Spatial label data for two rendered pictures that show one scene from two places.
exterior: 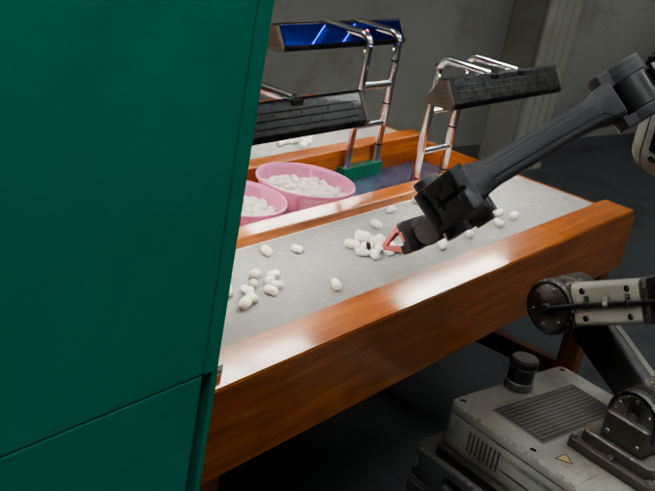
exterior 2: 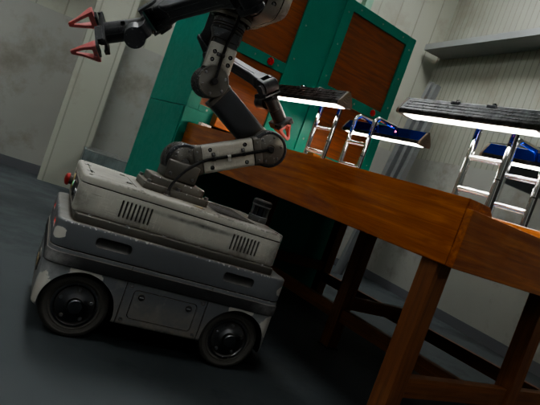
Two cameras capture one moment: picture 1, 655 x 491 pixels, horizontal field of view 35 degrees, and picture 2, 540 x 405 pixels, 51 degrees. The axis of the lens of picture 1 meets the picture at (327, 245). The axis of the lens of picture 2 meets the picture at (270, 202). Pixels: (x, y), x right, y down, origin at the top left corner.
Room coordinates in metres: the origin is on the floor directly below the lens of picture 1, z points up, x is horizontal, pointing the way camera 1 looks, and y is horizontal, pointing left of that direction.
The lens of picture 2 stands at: (2.96, -2.39, 0.65)
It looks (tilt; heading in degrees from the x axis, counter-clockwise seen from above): 3 degrees down; 111
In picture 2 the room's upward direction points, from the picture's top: 20 degrees clockwise
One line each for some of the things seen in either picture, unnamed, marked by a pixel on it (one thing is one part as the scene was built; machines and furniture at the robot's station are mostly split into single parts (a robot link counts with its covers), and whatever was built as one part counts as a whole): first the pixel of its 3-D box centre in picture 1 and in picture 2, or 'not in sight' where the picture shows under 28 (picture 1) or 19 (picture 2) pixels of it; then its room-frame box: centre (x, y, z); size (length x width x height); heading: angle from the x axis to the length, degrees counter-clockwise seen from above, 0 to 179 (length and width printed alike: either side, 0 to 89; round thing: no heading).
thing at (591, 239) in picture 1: (449, 302); (284, 173); (2.17, -0.30, 0.67); 1.81 x 0.12 x 0.19; 146
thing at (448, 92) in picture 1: (501, 84); (470, 113); (2.77, -0.38, 1.08); 0.62 x 0.08 x 0.07; 146
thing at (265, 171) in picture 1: (302, 196); not in sight; (2.58, 0.09, 0.72); 0.27 x 0.27 x 0.10
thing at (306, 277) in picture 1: (381, 246); not in sight; (2.29, -0.13, 0.73); 1.81 x 0.30 x 0.02; 146
